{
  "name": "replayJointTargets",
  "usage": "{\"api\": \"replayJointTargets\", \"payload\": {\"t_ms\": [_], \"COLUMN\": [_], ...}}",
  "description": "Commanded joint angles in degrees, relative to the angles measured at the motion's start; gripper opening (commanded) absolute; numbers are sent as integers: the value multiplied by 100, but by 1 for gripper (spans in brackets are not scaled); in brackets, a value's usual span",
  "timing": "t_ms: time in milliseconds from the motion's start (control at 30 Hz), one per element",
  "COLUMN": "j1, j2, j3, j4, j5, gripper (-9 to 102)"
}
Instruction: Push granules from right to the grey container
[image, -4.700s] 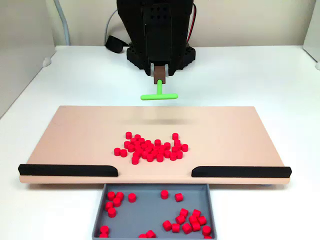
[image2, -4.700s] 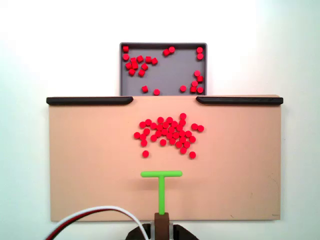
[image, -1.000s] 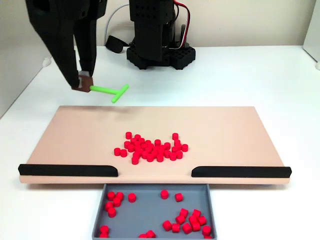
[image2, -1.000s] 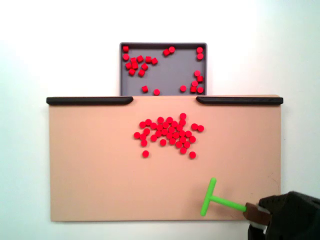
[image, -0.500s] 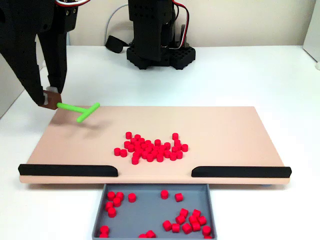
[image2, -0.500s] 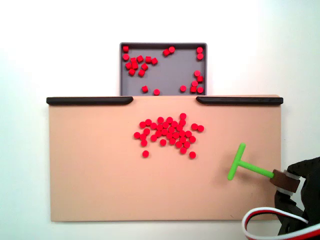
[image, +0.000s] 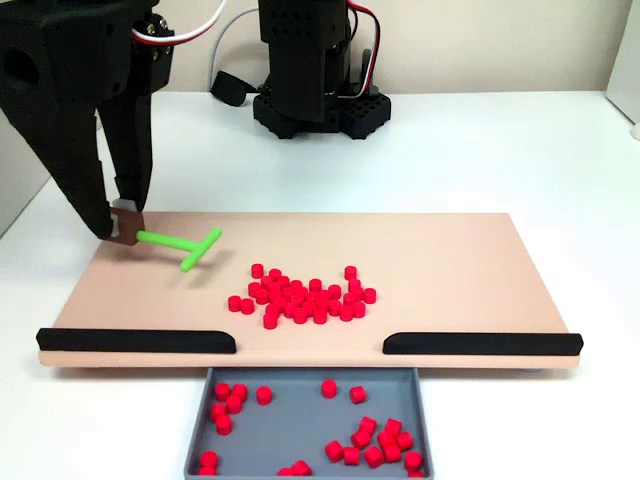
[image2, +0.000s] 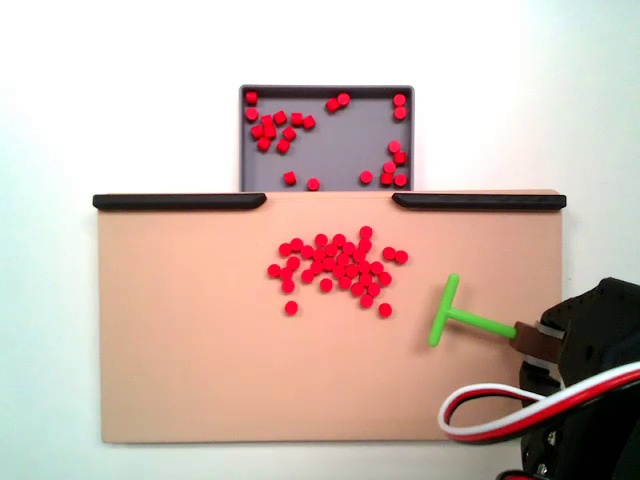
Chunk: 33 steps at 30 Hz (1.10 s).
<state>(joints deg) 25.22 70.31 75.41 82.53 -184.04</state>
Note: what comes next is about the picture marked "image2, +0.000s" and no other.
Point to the green T-shaped pusher tool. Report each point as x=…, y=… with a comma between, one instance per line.
x=480, y=325

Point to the grey rectangular container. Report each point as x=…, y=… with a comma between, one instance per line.
x=340, y=145

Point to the beige rectangular board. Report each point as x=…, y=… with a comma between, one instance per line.
x=200, y=350

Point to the black edge rail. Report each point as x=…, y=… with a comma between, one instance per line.
x=480, y=201
x=175, y=201

